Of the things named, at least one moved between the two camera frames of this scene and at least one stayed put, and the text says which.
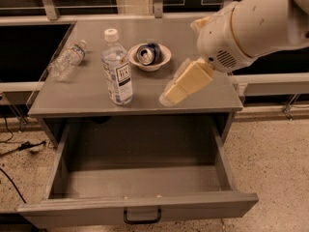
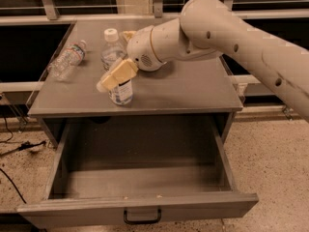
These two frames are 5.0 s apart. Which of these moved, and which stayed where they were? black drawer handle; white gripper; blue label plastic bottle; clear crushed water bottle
Moved: white gripper
Stayed: clear crushed water bottle; black drawer handle; blue label plastic bottle
